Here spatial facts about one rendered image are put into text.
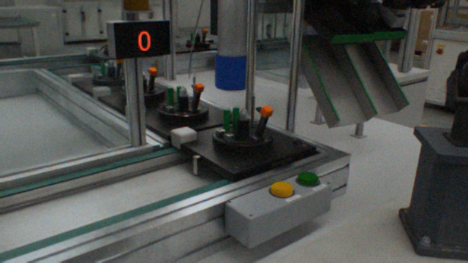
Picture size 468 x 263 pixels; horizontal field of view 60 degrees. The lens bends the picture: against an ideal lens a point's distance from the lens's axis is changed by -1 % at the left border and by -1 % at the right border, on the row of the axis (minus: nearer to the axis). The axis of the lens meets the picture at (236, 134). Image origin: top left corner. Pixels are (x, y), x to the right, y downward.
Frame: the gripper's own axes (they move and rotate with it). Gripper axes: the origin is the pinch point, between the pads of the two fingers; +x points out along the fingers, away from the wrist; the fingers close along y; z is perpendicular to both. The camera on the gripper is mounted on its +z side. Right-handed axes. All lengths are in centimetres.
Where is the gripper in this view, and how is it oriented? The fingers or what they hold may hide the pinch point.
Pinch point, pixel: (399, 0)
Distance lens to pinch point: 115.4
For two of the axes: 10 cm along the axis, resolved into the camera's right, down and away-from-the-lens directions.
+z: -1.4, -9.8, -1.2
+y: -8.2, 1.8, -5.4
